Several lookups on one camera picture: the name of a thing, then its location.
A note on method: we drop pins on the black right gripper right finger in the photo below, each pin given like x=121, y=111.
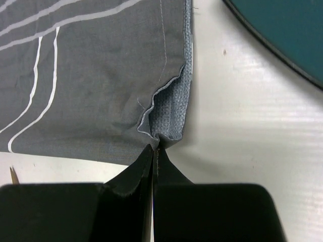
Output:
x=185, y=211

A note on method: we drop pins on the grey striped placemat cloth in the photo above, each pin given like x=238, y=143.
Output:
x=94, y=80

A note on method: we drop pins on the teal square plate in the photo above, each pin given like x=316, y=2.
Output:
x=292, y=30

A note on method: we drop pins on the copper knife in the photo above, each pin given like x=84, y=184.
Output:
x=14, y=176

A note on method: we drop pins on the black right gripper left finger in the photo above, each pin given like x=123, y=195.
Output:
x=118, y=210

